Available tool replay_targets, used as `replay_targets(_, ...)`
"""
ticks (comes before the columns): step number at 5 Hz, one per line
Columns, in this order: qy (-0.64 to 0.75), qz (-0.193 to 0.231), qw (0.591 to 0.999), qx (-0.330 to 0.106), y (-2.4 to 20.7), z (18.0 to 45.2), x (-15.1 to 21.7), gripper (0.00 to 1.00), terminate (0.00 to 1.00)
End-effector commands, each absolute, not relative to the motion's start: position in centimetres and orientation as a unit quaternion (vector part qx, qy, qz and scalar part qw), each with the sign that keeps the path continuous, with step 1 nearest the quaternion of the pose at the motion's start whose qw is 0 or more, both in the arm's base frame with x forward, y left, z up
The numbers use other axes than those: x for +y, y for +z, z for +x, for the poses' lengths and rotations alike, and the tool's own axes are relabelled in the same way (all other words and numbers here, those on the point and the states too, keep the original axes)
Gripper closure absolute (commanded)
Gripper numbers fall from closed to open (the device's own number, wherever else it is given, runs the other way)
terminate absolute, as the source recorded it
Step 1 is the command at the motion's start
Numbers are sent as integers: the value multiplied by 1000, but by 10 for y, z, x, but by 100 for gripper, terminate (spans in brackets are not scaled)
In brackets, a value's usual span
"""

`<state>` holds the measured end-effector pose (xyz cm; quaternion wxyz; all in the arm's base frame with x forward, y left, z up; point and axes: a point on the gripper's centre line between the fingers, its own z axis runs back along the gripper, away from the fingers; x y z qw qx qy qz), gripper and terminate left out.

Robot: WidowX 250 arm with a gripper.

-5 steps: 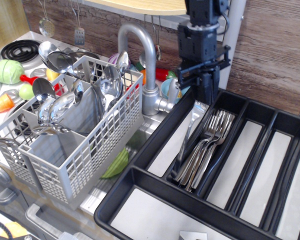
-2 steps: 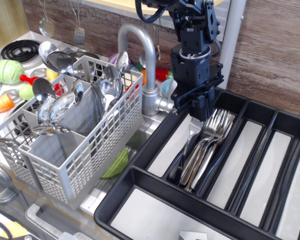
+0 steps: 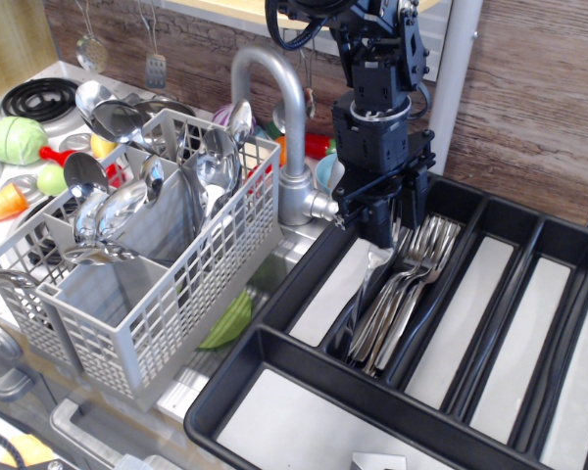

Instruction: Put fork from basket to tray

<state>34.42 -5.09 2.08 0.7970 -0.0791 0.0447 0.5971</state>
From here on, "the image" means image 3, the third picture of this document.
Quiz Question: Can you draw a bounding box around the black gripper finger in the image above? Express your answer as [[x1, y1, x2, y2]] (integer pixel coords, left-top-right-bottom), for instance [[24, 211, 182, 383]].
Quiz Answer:
[[401, 168, 428, 230], [356, 195, 396, 248]]

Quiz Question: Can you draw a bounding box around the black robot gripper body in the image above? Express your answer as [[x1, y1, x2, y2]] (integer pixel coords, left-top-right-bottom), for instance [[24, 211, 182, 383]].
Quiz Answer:
[[331, 92, 435, 227]]

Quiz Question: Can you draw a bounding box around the silver metal fork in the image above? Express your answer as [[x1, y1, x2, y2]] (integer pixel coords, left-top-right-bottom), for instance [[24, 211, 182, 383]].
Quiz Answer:
[[345, 201, 403, 353]]

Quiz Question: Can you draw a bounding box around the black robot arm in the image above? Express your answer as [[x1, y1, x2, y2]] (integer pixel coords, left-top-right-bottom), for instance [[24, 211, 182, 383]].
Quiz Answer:
[[265, 1, 435, 249]]

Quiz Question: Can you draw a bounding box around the silver spoon in basket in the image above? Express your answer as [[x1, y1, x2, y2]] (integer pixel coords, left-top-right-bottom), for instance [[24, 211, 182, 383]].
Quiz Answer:
[[197, 127, 241, 220]]

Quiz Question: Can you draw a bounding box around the black plastic cutlery tray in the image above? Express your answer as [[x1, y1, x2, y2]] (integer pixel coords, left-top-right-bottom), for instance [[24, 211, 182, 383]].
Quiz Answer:
[[184, 178, 588, 469]]

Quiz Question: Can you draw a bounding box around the grey plastic cutlery basket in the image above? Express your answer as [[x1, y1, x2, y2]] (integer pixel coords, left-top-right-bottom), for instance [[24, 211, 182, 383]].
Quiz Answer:
[[0, 137, 281, 410]]

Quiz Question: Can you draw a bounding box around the stack of silver forks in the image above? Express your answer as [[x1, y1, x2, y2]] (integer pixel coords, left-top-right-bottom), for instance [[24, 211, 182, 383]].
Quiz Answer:
[[346, 214, 462, 375]]

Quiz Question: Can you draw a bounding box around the light blue toy cup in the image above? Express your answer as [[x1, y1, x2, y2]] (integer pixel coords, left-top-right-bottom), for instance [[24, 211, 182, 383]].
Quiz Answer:
[[316, 153, 345, 196]]

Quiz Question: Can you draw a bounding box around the red toy pepper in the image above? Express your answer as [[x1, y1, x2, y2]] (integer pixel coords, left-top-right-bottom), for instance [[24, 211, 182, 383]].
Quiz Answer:
[[305, 133, 336, 160]]

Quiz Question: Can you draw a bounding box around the silver curved faucet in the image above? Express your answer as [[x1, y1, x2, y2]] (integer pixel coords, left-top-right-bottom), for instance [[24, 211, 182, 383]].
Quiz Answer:
[[231, 44, 338, 226]]

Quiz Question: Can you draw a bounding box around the white metal pole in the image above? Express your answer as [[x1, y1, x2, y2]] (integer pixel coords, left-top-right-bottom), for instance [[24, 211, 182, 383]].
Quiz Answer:
[[428, 0, 483, 175]]

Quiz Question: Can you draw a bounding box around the green toy leaf vegetable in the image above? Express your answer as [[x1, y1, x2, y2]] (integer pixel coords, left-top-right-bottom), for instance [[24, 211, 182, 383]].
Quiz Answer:
[[198, 290, 252, 351]]

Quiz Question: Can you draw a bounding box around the round wooden shelf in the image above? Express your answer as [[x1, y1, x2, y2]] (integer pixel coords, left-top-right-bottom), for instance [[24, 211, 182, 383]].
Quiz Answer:
[[158, 0, 452, 28]]

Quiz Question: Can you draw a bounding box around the hanging metal spatula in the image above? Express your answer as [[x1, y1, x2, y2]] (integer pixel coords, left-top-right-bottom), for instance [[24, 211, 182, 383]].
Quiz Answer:
[[138, 1, 167, 89]]

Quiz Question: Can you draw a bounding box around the large silver spoon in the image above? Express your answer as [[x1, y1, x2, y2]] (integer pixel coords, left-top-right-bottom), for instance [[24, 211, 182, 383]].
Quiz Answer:
[[75, 80, 156, 154]]

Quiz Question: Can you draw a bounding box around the slotted silver serving spoon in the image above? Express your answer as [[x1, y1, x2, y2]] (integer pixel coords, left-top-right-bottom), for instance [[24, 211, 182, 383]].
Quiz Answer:
[[63, 179, 148, 265]]

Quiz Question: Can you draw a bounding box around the hanging slotted skimmer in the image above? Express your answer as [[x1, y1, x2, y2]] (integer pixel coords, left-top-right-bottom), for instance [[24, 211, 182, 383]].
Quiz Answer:
[[74, 0, 109, 73]]

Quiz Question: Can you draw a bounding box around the green toy apple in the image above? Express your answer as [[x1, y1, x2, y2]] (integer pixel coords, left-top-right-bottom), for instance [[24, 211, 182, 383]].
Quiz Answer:
[[36, 164, 68, 196]]

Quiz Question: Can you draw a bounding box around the black coil stove burner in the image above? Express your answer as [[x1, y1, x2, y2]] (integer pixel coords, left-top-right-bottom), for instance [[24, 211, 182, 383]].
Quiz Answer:
[[0, 77, 77, 123]]

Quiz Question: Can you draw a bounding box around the green toy cabbage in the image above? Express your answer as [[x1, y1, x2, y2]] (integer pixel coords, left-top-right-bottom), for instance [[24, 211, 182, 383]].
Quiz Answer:
[[0, 117, 49, 165]]

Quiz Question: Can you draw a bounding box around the orange toy carrot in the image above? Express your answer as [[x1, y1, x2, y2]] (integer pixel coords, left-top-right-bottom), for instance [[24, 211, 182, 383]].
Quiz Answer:
[[0, 183, 28, 221]]

